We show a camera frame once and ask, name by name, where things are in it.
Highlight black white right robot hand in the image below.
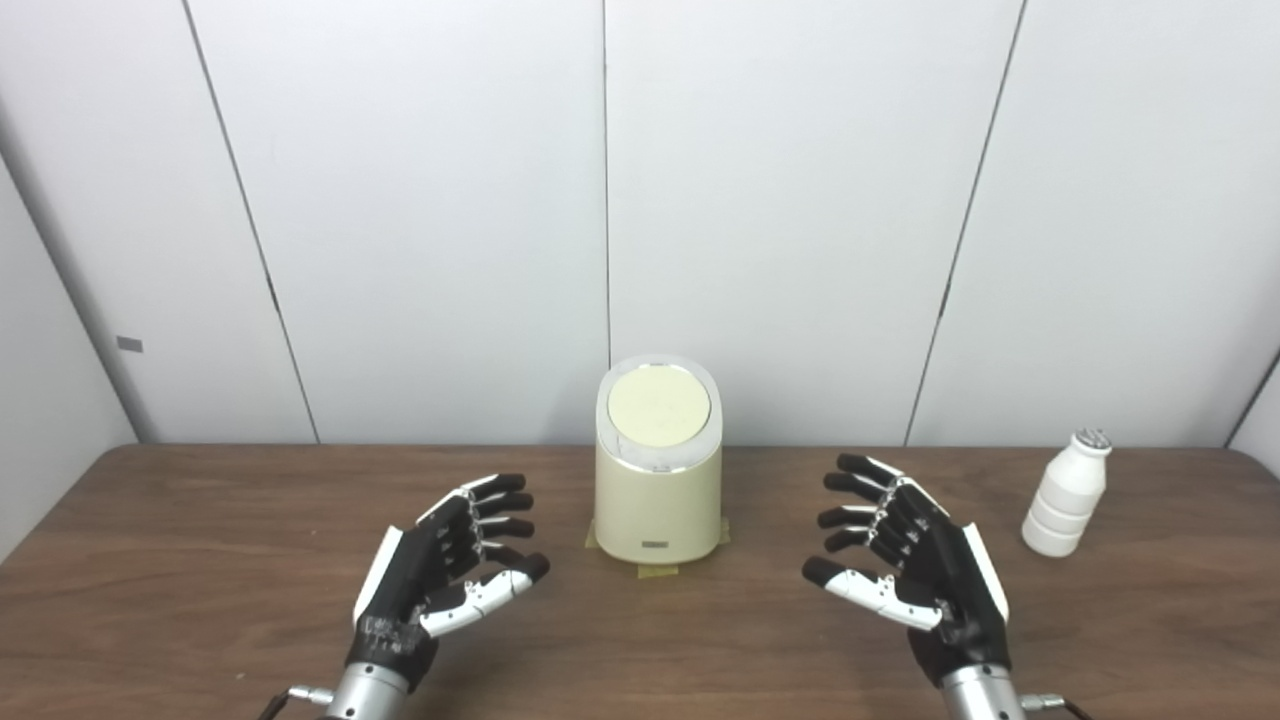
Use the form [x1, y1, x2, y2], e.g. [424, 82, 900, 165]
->
[802, 454, 1011, 689]

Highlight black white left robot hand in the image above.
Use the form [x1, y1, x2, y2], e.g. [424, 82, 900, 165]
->
[345, 473, 551, 691]

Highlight small white plastic bottle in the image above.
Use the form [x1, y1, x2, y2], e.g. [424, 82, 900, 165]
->
[1021, 429, 1113, 558]

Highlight cream-colored bin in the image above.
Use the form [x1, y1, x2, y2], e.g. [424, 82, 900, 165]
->
[585, 353, 724, 566]

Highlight round cream bin lid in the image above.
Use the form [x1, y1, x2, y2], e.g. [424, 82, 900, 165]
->
[607, 366, 712, 449]

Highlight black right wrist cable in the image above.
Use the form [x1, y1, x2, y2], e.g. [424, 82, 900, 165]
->
[1020, 693, 1097, 720]

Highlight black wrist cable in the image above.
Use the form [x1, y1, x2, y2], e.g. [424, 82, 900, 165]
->
[1020, 693, 1097, 720]
[257, 685, 336, 720]

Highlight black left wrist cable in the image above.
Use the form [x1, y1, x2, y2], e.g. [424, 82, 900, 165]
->
[257, 685, 336, 720]

